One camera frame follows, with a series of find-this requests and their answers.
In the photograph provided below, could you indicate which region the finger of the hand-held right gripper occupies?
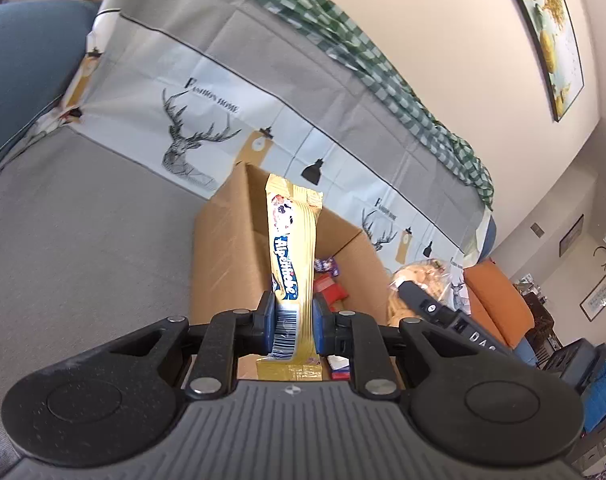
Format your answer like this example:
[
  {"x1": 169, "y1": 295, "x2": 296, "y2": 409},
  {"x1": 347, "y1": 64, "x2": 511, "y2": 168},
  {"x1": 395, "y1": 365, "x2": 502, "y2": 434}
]
[{"x1": 398, "y1": 280, "x2": 460, "y2": 329}]

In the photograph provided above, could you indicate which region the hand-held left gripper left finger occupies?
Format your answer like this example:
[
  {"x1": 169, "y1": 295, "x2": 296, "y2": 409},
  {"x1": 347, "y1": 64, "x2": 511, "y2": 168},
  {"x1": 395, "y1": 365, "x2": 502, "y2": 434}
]
[{"x1": 77, "y1": 291, "x2": 279, "y2": 402}]

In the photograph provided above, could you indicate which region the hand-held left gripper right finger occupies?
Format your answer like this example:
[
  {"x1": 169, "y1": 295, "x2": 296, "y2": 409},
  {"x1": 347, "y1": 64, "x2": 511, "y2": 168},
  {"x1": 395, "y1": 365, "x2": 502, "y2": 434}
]
[{"x1": 312, "y1": 293, "x2": 487, "y2": 399}]

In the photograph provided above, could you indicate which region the clear cookie bag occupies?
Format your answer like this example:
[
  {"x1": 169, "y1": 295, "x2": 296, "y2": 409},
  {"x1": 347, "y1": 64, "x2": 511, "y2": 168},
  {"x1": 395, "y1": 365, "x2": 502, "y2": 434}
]
[{"x1": 387, "y1": 258, "x2": 467, "y2": 329}]

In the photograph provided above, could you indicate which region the purple snack packet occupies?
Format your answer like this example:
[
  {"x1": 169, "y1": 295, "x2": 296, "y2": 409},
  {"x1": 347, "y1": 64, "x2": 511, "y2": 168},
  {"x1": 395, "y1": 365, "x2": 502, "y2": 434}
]
[{"x1": 314, "y1": 256, "x2": 342, "y2": 277}]

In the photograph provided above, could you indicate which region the yellow bar packet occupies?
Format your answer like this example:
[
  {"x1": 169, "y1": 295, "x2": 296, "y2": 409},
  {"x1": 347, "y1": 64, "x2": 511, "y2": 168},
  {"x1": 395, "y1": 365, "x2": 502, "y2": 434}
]
[{"x1": 255, "y1": 172, "x2": 330, "y2": 383}]

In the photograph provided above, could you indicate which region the cardboard box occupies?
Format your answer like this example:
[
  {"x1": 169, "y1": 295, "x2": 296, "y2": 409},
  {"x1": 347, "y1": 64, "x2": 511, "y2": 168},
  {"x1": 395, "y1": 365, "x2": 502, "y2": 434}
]
[{"x1": 189, "y1": 161, "x2": 409, "y2": 392}]

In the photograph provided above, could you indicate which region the orange cushion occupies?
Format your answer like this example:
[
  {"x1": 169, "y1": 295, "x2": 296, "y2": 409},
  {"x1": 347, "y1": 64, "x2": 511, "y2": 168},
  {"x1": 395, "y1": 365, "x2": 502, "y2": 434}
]
[{"x1": 463, "y1": 262, "x2": 537, "y2": 352}]

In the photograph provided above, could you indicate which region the red white snack packet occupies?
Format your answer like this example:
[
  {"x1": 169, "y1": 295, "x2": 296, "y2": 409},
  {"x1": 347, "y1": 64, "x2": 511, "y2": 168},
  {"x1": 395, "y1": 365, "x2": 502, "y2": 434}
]
[{"x1": 327, "y1": 355, "x2": 355, "y2": 382}]

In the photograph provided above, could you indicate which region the dark wooden cabinet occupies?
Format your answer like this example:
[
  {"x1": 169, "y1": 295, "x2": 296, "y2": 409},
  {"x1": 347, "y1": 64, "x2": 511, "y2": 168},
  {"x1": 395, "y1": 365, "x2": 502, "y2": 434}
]
[{"x1": 513, "y1": 280, "x2": 565, "y2": 367}]

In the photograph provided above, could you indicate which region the blue sofa cushion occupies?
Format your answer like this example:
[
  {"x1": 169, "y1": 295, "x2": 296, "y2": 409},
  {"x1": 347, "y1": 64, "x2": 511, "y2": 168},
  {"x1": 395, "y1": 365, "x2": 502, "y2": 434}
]
[{"x1": 476, "y1": 214, "x2": 500, "y2": 264}]

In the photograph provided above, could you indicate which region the dark grey crate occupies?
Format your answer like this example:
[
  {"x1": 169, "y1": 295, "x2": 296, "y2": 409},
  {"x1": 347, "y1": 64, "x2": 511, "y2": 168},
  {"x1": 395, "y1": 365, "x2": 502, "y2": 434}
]
[{"x1": 537, "y1": 339, "x2": 606, "y2": 394}]

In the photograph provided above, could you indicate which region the blue cloth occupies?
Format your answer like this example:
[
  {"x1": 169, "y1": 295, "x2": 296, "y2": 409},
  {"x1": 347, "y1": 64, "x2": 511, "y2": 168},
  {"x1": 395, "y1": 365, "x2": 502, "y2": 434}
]
[{"x1": 580, "y1": 354, "x2": 606, "y2": 434}]

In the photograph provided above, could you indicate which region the deer printed sofa cover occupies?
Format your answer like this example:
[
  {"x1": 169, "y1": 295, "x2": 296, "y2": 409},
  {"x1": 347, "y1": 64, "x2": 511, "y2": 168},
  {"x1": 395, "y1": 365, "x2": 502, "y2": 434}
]
[{"x1": 0, "y1": 0, "x2": 495, "y2": 463}]

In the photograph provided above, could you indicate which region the green checked cloth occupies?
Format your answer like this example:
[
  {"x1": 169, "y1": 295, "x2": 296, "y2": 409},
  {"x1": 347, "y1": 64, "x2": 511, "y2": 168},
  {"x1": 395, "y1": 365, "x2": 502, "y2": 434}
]
[{"x1": 205, "y1": 0, "x2": 496, "y2": 211}]

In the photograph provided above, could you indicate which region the dark blue cushion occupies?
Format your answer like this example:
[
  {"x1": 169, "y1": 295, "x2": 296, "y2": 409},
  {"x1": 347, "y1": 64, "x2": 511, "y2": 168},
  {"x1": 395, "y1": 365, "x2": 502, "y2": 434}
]
[{"x1": 0, "y1": 0, "x2": 102, "y2": 186}]

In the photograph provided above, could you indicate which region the white text picture frame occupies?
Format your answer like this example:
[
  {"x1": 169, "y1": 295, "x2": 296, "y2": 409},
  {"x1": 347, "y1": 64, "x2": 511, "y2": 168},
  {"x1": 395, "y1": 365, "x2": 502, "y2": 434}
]
[{"x1": 580, "y1": 275, "x2": 606, "y2": 322}]

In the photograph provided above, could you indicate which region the small dark picture frame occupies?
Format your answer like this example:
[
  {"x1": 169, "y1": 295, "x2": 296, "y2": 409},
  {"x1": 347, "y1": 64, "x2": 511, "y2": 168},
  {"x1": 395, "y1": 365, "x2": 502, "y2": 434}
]
[{"x1": 559, "y1": 214, "x2": 585, "y2": 259}]

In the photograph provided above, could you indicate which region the yellow fruit wall picture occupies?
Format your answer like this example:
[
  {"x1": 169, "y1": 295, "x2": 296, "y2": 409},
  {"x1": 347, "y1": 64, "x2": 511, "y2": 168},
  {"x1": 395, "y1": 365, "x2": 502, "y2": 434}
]
[{"x1": 498, "y1": 0, "x2": 585, "y2": 123}]

